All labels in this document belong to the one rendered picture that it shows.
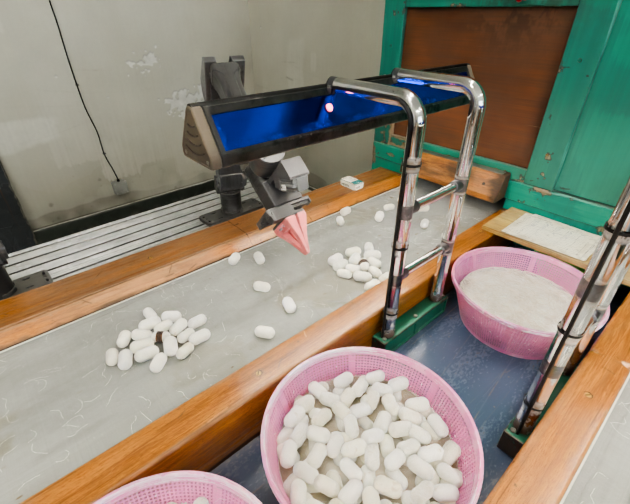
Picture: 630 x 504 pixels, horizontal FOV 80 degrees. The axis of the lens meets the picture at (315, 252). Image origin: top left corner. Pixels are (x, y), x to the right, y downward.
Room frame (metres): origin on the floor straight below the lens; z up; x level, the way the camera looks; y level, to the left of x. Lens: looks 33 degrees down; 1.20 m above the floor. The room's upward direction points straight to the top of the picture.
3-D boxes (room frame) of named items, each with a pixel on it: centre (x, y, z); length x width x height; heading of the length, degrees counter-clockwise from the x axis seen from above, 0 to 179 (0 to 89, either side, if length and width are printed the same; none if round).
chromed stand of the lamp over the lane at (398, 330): (0.60, -0.13, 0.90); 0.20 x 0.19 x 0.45; 131
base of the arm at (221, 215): (1.06, 0.26, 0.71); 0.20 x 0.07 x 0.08; 133
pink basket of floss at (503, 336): (0.57, -0.40, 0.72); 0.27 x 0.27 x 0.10
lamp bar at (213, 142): (0.67, -0.08, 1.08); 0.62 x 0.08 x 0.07; 131
